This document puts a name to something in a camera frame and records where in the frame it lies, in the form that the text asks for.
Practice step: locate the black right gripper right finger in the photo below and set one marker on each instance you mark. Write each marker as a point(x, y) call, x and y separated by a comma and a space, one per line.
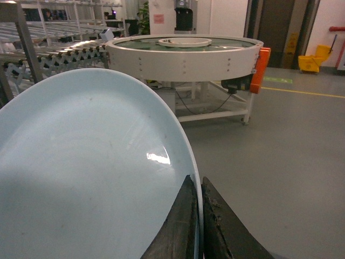
point(225, 236)

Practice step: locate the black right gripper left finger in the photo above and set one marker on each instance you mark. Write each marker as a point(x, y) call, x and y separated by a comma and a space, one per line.
point(176, 238)

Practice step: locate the light blue round tray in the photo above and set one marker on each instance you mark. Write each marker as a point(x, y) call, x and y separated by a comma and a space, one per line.
point(91, 163)

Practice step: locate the white round rotary table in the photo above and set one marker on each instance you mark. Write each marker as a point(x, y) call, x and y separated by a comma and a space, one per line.
point(217, 70)

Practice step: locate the orange motor cover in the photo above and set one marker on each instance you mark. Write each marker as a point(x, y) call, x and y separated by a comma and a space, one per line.
point(261, 65)

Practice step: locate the yellow mop bucket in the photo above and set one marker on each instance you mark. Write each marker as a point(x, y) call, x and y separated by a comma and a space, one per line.
point(312, 63)

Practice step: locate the yellow wet floor sign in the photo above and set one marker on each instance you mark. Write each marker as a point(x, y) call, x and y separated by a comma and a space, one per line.
point(292, 43)

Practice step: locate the potted green plant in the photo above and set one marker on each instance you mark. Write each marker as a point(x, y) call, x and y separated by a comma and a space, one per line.
point(144, 19)

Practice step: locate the expandable roller conveyor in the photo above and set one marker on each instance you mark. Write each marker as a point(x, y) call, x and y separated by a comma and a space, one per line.
point(54, 59)

